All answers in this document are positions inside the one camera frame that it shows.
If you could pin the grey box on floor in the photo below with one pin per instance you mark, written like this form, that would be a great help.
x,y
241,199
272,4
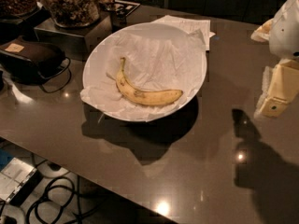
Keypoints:
x,y
17,180

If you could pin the black device with label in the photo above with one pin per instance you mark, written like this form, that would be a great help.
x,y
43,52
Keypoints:
x,y
32,62

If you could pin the small dark tray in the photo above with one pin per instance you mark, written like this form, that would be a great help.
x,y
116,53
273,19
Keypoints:
x,y
122,9

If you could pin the white paper sheet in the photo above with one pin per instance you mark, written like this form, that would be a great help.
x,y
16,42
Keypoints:
x,y
190,26

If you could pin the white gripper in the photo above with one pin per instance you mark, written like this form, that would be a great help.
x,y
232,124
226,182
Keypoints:
x,y
285,32

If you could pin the white paper liner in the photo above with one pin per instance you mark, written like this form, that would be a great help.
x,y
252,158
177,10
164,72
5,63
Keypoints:
x,y
155,59

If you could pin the glass jar of cereal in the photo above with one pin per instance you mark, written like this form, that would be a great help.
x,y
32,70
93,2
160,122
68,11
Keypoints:
x,y
17,7

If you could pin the glass jar of nuts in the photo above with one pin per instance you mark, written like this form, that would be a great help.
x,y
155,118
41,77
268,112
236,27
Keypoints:
x,y
73,13

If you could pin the metal stand block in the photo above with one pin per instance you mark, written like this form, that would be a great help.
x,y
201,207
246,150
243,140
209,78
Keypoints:
x,y
76,43

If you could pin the yellow banana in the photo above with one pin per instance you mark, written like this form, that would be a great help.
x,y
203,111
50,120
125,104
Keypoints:
x,y
137,96

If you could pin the white bowl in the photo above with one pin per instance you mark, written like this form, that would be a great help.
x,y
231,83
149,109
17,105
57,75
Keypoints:
x,y
93,69

